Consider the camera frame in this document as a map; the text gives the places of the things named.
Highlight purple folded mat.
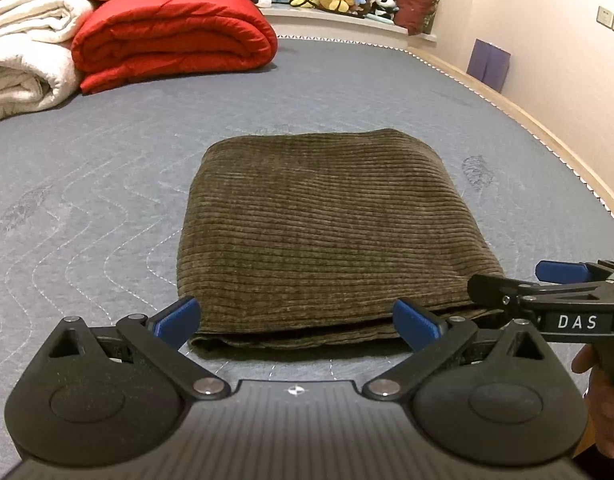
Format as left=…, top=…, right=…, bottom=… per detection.
left=468, top=39, right=512, bottom=93

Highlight dark red cushion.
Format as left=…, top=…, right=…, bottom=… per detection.
left=393, top=0, right=444, bottom=36

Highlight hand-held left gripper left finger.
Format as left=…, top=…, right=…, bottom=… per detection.
left=47, top=296, right=232, bottom=401

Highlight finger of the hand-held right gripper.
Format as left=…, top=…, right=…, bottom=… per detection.
left=535, top=259, right=614, bottom=285
left=467, top=274, right=614, bottom=313

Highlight grey quilted bed mattress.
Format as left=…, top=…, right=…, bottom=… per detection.
left=0, top=35, right=614, bottom=461

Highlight red folded quilt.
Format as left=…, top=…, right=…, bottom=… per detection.
left=71, top=0, right=278, bottom=95

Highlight white folded blanket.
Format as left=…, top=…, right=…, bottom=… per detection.
left=0, top=0, right=95, bottom=126

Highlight person's right hand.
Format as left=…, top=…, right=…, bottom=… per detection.
left=572, top=346, right=614, bottom=459

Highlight wooden bed frame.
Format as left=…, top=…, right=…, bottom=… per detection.
left=407, top=45, right=614, bottom=221

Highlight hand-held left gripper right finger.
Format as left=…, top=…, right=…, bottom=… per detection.
left=362, top=299, right=548, bottom=401

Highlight olive corduroy pants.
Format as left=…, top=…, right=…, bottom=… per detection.
left=177, top=129, right=505, bottom=360

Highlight white window sill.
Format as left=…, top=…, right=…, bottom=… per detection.
left=259, top=2, right=438, bottom=43

